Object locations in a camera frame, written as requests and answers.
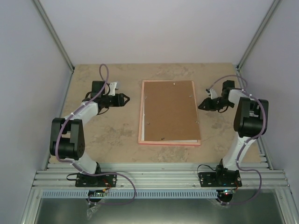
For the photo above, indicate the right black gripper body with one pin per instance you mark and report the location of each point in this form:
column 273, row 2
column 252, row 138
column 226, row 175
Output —
column 217, row 106

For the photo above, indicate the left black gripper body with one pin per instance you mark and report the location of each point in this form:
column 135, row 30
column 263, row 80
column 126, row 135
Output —
column 118, row 102

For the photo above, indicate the sunset landscape photo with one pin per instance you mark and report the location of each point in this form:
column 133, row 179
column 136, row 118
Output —
column 143, row 136

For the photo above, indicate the brown cardboard backing board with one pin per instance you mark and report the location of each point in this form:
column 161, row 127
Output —
column 171, row 111

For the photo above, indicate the pink wooden picture frame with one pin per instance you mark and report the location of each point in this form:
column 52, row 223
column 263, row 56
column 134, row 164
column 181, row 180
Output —
column 156, row 143

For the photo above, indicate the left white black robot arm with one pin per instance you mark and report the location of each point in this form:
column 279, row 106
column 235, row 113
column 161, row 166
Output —
column 67, row 139

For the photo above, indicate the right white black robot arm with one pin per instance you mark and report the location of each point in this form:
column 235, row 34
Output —
column 250, row 123

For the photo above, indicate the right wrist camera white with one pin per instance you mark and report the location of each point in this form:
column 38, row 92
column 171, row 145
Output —
column 212, row 93

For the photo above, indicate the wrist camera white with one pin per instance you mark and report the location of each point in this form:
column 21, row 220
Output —
column 212, row 93
column 113, row 86

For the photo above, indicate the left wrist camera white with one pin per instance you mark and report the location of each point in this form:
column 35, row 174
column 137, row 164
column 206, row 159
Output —
column 113, row 86

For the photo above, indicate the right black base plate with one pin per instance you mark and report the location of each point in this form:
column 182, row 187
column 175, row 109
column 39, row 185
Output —
column 219, row 177

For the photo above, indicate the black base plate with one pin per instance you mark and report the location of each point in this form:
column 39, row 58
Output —
column 81, row 180
column 219, row 177

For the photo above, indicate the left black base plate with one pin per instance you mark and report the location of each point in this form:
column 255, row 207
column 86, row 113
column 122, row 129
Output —
column 81, row 180

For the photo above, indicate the aluminium rail base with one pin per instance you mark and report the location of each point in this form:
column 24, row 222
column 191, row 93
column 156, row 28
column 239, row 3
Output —
column 111, row 140

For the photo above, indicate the grey slotted cable duct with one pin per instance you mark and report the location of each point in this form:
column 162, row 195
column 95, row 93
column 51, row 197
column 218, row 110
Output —
column 129, row 193

